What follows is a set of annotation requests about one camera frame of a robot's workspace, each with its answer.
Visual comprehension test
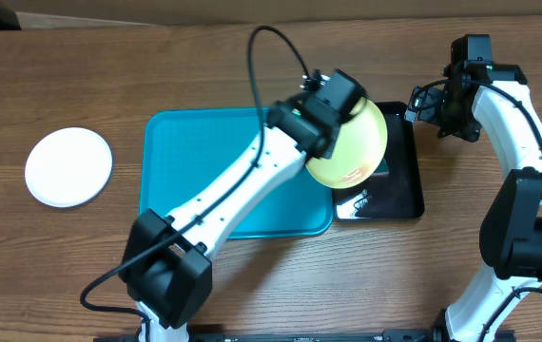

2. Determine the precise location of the green scrub sponge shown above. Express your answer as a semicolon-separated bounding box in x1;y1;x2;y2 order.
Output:
376;159;389;174

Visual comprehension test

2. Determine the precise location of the yellow plate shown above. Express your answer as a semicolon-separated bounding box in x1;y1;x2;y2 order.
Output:
306;98;388;189

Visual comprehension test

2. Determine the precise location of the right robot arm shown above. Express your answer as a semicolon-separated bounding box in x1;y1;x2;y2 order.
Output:
405;34;542;342

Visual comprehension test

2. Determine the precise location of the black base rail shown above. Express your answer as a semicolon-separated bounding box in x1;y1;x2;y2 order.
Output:
93;325;517;342

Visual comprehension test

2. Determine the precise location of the white plate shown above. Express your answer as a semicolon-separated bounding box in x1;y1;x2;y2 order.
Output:
24;127;113;208

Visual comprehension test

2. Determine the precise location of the teal plastic tray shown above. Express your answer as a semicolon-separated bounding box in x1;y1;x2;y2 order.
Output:
140;107;334;239

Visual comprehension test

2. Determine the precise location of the black water tray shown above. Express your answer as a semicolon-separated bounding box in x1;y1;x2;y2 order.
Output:
333;102;425;221

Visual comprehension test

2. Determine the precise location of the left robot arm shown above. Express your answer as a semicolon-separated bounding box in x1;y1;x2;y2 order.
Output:
119;69;367;341

